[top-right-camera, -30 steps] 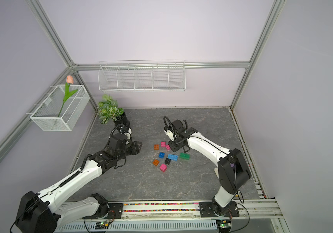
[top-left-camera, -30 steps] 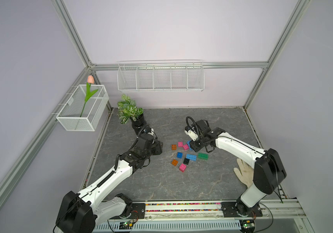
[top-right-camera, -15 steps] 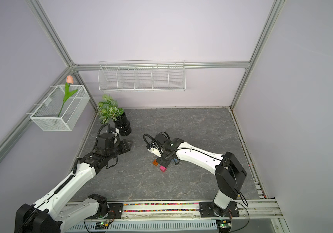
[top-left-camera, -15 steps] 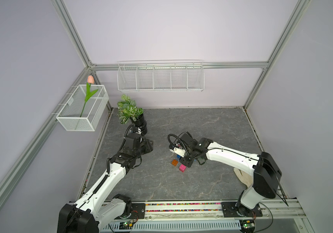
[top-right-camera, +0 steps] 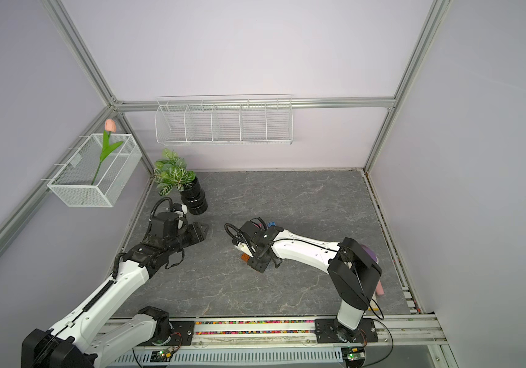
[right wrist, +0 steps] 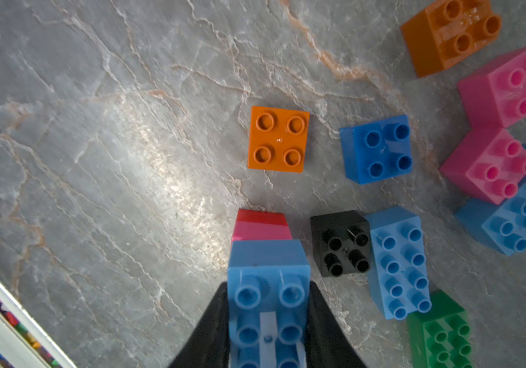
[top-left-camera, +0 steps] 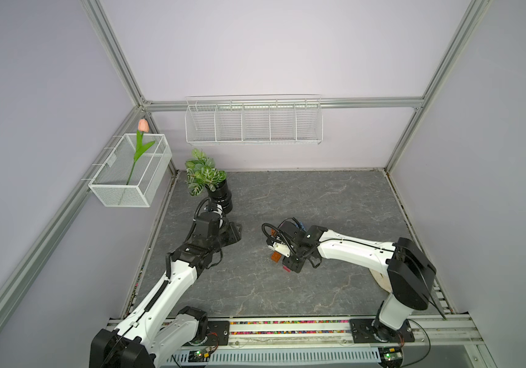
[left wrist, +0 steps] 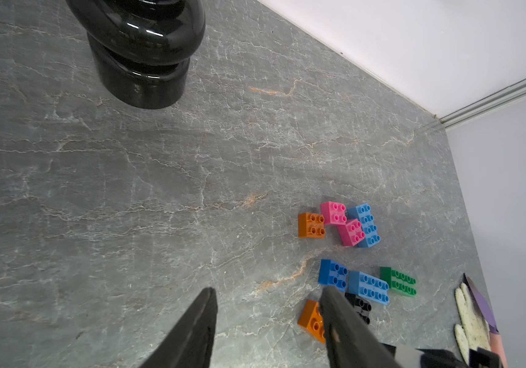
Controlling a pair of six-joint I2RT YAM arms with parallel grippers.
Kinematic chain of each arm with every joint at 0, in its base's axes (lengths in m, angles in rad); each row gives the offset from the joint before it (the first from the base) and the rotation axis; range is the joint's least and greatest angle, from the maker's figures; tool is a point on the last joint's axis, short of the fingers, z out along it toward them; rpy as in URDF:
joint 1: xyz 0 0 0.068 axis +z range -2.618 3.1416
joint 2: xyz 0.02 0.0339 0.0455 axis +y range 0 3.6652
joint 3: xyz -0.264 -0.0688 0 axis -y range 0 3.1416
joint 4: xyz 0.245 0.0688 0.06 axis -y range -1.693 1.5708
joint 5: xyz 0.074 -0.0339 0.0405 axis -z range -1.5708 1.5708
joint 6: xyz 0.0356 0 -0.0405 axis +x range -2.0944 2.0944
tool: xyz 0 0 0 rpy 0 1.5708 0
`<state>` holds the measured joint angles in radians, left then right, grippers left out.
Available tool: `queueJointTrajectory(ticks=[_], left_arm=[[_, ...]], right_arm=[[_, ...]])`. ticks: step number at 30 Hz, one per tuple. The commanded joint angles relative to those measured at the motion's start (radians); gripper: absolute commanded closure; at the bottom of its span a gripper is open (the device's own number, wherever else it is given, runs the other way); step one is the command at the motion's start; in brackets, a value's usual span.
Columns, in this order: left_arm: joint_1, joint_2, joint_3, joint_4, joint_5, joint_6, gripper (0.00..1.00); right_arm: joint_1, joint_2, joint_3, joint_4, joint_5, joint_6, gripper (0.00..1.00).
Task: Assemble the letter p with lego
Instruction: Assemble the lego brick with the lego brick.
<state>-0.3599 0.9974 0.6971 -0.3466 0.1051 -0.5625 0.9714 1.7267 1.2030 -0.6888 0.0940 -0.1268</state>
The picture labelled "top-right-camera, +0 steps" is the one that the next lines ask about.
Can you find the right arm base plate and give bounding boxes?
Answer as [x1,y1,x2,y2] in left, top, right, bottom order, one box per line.
[315,318,378,343]

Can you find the white wire wall basket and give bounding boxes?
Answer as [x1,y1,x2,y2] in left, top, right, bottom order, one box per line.
[154,94,294,145]

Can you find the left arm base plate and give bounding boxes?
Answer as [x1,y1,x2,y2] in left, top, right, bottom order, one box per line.
[138,320,195,347]

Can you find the pink artificial tulip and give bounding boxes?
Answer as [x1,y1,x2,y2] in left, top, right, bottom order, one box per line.
[91,119,123,186]

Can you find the white mesh side basket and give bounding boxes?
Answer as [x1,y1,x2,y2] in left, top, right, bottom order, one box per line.
[47,133,142,208]

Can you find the purple pink brush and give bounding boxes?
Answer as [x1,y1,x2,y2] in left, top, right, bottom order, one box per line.
[362,245,385,297]

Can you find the green potted plant black pot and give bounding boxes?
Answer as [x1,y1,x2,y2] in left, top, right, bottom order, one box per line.
[153,148,208,216]

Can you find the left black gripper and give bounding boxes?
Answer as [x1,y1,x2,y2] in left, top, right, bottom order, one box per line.
[166,221,209,255]

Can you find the aluminium front rail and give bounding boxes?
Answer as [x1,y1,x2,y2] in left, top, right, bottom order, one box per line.
[100,314,457,367]

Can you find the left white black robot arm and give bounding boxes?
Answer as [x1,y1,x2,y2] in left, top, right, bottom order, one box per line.
[21,211,209,367]

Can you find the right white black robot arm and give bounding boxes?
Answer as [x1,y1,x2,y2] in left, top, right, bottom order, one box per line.
[224,218,383,333]

